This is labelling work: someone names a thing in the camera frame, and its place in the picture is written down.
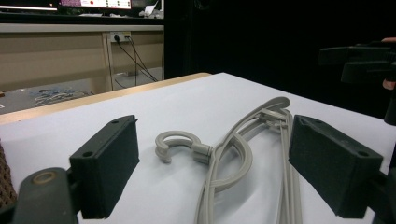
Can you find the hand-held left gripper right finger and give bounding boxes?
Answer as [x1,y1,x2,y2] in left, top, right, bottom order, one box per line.
[288,114,384,219]

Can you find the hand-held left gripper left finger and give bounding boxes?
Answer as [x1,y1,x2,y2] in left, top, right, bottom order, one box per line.
[68,114,141,220]

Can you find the grey plastic clothes hanger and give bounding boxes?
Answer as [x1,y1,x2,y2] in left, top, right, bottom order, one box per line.
[154,96,304,224]
[154,102,304,224]

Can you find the brown woven basket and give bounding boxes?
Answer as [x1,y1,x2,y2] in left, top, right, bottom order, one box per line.
[0,141,18,209]

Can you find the black curtain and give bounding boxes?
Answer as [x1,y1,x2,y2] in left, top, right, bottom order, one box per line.
[163,0,396,119]

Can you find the pale clutter pile on floor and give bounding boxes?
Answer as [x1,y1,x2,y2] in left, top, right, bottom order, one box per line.
[29,87,92,108]

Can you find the white table board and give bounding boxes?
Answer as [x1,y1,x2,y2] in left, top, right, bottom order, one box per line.
[0,72,396,224]

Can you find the wooden shelf unit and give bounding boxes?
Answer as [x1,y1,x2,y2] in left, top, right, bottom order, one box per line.
[0,22,165,94]

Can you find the white clutter on desk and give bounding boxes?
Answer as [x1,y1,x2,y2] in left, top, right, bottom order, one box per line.
[138,0,164,19]

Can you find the black power cables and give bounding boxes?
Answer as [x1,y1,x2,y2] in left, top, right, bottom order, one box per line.
[113,35,160,89]

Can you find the wall power outlet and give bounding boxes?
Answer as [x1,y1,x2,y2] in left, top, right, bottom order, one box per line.
[109,31,133,44]

